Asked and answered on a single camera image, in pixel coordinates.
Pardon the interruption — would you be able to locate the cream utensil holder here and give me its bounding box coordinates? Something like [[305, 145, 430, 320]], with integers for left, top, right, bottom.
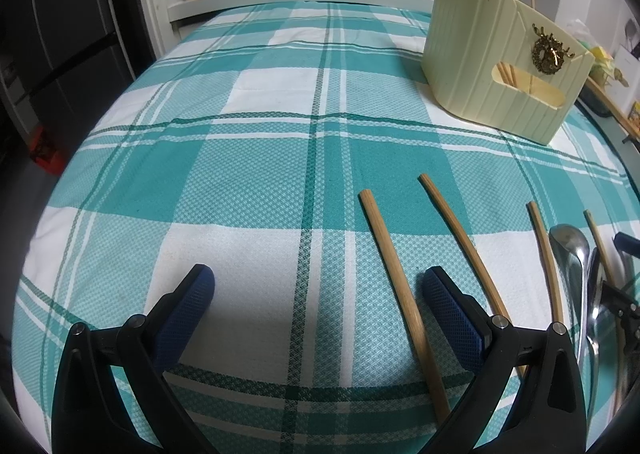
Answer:
[[420, 0, 596, 146]]

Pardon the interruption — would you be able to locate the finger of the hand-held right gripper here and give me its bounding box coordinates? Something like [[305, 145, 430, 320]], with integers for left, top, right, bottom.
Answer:
[[614, 232, 640, 258], [599, 278, 640, 336]]

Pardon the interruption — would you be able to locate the teal plaid tablecloth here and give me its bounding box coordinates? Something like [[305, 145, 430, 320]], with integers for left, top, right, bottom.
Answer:
[[10, 0, 640, 454]]

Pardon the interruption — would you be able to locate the red box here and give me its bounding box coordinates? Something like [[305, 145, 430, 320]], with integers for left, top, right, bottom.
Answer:
[[27, 131, 69, 175]]

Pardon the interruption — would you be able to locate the yellow sponge bundle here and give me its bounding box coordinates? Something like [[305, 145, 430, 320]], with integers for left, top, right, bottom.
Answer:
[[565, 18, 619, 80]]

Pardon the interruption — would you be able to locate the small steel spoon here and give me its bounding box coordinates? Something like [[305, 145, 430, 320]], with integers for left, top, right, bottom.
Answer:
[[548, 223, 592, 365]]

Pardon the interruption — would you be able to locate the black refrigerator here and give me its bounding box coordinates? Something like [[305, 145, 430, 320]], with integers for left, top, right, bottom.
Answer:
[[0, 0, 147, 147]]

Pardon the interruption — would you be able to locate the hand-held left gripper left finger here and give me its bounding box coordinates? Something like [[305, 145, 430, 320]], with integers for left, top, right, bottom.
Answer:
[[51, 263, 217, 454]]

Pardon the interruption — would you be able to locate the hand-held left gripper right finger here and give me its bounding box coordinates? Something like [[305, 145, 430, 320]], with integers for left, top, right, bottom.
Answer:
[[421, 266, 601, 454]]

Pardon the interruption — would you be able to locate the wooden cutting board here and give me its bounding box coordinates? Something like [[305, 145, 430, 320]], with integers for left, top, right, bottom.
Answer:
[[587, 76, 640, 136]]

